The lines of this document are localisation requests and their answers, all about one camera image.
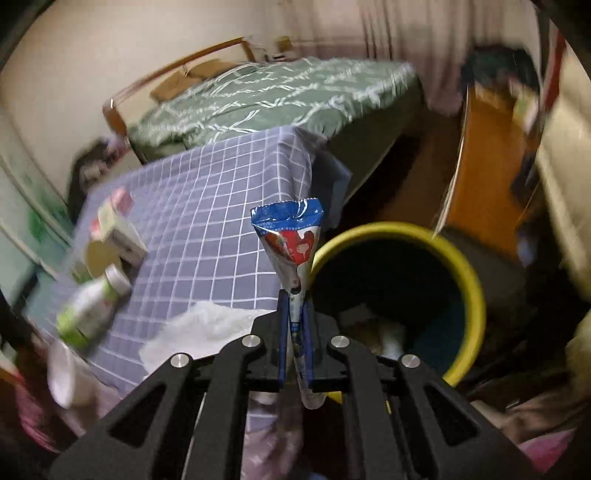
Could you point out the red jacket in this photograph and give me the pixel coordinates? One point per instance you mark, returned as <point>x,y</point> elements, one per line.
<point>555,64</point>

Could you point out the pink and white curtain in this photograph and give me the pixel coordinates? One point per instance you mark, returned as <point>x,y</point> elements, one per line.
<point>415,37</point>

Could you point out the cone-shaped ice cream wrapper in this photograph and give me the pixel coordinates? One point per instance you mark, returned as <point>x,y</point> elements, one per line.
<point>291,244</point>

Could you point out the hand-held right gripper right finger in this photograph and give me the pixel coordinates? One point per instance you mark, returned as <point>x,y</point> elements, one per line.
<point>310,360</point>

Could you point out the small cardboard box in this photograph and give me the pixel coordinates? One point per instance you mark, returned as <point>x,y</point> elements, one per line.
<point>284,45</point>

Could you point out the green checked duvet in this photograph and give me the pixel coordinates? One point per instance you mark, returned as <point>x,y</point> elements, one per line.
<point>277,92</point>

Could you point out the white foam wrap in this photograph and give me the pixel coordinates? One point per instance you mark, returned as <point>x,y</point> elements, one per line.
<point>198,330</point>

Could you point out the wooden bed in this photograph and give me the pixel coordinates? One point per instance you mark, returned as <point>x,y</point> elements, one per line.
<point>114,117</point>

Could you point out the pink milk carton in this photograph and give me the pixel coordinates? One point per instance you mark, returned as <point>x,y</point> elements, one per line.
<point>120,235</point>

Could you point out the wooden desk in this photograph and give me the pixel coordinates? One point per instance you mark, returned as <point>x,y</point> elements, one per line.
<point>489,175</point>

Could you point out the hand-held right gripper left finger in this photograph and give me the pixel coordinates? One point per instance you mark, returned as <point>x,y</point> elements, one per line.
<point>281,360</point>

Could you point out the cream puffer jacket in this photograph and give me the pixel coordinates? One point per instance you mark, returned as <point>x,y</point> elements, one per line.
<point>565,152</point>

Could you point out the green and white bottle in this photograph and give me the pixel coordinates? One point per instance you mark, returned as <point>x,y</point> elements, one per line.
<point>90,309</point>

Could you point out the dark clothes pile on nightstand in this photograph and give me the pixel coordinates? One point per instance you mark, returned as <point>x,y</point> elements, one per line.
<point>87,170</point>

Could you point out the white plastic bowl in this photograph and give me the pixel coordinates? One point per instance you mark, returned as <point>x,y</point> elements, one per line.
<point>64,376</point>

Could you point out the blue checkered cloth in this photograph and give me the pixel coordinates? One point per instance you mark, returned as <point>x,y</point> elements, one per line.
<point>207,207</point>

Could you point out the pile of mixed clothes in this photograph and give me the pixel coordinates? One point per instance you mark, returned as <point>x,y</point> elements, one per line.
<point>494,64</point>

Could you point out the yellow-rimmed dark trash bin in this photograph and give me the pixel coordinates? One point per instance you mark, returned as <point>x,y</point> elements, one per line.
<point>471,286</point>

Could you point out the brown pillow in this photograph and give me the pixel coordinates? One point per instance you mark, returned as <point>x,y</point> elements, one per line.
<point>207,68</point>
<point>171,87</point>

